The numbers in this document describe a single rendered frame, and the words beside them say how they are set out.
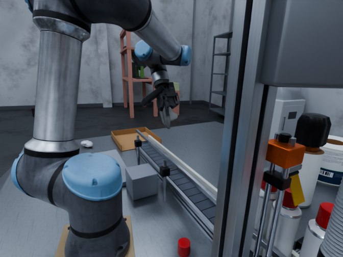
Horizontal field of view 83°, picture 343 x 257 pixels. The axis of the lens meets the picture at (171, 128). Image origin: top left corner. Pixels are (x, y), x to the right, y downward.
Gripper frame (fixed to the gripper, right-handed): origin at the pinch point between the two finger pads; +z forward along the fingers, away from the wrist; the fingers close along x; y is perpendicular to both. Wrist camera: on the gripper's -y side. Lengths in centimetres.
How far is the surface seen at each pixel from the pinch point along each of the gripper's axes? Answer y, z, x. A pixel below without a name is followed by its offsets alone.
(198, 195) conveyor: 0.3, 28.6, -12.7
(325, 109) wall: 347, -15, 101
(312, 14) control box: -16, 6, -67
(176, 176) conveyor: -0.9, 21.6, -0.4
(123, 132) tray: -3, -13, 67
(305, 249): -2, 36, -48
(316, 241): -2, 34, -51
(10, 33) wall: -165, -443, 541
